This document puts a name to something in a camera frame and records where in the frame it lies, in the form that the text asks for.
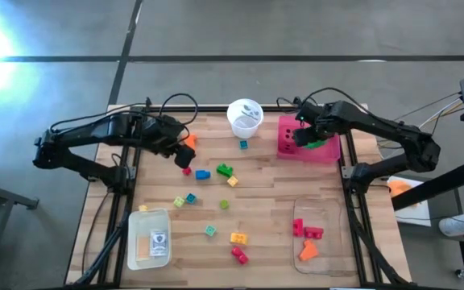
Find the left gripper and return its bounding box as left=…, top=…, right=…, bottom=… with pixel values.
left=145, top=116, right=196, bottom=169

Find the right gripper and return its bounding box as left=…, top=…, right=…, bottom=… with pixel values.
left=295, top=101, right=344, bottom=148

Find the green foam die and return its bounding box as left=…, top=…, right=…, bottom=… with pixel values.
left=304, top=136, right=334, bottom=151

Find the red foam die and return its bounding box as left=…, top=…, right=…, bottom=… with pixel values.
left=277, top=125, right=300, bottom=154

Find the white plastic bin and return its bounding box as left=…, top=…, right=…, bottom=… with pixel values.
left=126, top=207, right=172, bottom=271

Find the clear plastic bin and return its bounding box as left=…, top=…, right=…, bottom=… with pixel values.
left=292, top=196, right=344, bottom=277

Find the playing card deck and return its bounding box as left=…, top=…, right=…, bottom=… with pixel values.
left=149, top=230, right=169, bottom=258

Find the tan box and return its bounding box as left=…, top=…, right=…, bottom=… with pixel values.
left=136, top=235, right=151, bottom=261

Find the pink plastic bin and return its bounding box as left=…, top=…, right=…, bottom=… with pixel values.
left=276, top=114, right=342, bottom=164

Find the green two-stud brick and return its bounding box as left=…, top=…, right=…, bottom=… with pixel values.
left=216, top=162, right=234, bottom=179

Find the white plastic cup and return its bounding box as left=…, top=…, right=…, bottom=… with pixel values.
left=226, top=98, right=265, bottom=140

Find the orange object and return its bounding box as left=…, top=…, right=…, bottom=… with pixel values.
left=387, top=180, right=414, bottom=199

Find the white paper sheet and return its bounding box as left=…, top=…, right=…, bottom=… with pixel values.
left=387, top=176, right=433, bottom=227

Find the black desk bar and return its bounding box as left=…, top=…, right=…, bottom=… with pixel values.
left=391, top=159, right=464, bottom=213

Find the person's foot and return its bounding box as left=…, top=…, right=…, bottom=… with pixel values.
left=438, top=212, right=464, bottom=238

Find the grey metal side table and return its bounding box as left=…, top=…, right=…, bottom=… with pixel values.
left=0, top=176, right=40, bottom=279

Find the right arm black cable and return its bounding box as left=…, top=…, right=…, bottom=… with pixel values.
left=275, top=87, right=374, bottom=118

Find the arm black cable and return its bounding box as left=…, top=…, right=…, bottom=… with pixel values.
left=49, top=93, right=199, bottom=136
left=275, top=87, right=374, bottom=118

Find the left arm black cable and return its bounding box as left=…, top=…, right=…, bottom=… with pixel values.
left=49, top=93, right=199, bottom=136

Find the white cable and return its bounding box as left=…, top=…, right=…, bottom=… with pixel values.
left=392, top=91, right=464, bottom=142

